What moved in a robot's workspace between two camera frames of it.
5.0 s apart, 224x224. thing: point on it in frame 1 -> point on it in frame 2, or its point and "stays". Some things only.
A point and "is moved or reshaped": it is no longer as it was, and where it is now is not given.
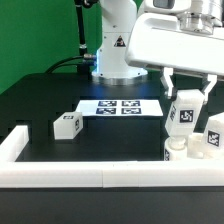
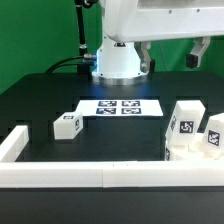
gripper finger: [166, 79] -> [147, 63]
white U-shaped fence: [100, 174] stays
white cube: [183, 117] is moved or reshaped
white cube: [68, 126] stays
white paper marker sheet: [120, 108] stays
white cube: [214, 137] stays
